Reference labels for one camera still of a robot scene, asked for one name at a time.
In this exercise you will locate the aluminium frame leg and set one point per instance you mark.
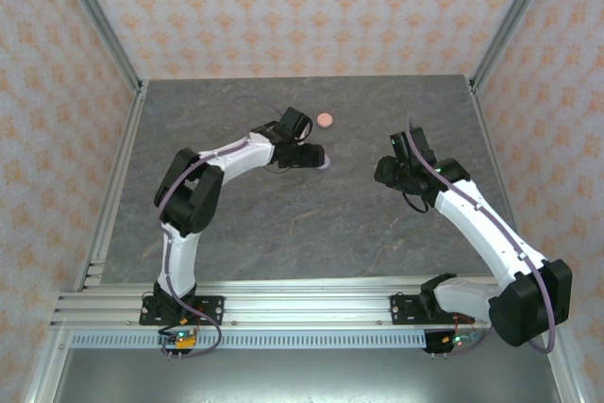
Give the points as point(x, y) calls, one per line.
point(564, 370)
point(49, 365)

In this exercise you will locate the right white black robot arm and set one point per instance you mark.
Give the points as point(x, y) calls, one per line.
point(472, 223)

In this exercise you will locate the grey metal sheet panel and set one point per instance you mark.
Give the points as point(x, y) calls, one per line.
point(302, 374)

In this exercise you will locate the purple round earbud case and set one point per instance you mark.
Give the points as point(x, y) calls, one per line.
point(327, 163)

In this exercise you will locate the pink round earbud case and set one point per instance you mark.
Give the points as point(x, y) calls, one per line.
point(324, 120)

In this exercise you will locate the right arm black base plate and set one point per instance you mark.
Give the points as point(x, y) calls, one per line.
point(401, 311)

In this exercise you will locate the aluminium frame post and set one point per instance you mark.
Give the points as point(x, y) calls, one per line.
point(94, 11)
point(514, 11)

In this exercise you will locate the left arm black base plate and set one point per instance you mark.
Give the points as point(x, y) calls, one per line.
point(212, 308)

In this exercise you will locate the aluminium mounting rail beam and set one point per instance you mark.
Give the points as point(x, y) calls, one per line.
point(307, 304)

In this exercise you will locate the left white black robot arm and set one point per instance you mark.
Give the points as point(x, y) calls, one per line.
point(179, 261)

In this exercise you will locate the aluminium table side rail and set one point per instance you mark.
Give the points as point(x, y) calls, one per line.
point(125, 153)
point(495, 162)

